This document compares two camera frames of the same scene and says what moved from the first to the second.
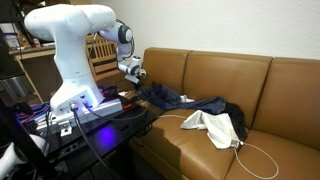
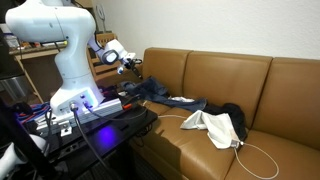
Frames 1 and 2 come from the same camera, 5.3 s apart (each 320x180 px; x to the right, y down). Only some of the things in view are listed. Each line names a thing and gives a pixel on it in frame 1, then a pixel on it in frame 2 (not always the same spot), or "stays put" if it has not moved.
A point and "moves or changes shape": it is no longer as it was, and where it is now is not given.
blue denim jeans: (161, 96) moves or changes shape
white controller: (10, 160) stays put
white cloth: (220, 132) stays put
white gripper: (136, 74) to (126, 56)
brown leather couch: (279, 98) stays put
